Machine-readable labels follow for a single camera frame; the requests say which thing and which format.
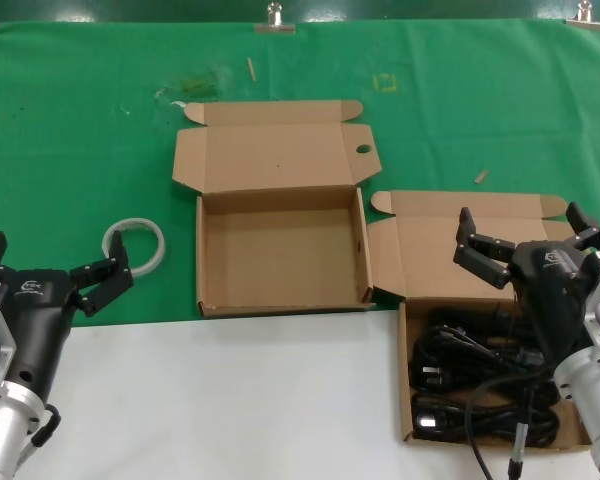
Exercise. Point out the clear plastic wrapper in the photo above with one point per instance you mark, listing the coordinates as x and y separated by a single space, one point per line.
195 85

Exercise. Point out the short wooden piece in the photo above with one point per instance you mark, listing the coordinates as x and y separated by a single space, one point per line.
481 176

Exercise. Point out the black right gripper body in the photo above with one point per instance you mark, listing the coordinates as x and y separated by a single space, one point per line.
555 290

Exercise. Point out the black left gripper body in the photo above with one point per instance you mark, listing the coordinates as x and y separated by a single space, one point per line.
40 320

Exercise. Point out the white tape scrap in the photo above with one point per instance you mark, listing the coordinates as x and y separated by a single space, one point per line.
178 104

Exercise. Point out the metal binder clip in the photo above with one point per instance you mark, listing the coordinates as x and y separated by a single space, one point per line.
275 22
585 20

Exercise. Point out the thin wooden stick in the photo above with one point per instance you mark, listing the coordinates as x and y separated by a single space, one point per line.
251 69

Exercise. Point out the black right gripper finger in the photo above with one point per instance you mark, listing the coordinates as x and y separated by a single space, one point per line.
592 232
482 257

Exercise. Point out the translucent white tape roll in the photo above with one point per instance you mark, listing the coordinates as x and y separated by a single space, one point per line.
130 222

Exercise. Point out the open brown cardboard box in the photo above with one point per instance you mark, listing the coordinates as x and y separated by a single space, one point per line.
280 250
430 250

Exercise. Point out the green table cloth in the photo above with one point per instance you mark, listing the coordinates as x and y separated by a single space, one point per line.
80 125

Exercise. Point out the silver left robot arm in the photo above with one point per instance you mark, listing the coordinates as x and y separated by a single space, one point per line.
5 430

